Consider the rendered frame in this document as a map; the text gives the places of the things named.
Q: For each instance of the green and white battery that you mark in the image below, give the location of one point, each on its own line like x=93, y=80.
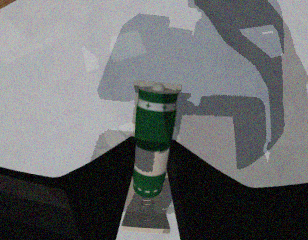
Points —
x=153, y=131

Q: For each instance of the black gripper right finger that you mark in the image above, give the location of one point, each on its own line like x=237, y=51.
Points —
x=211, y=206

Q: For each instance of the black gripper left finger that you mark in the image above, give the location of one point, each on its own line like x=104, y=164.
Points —
x=86, y=204

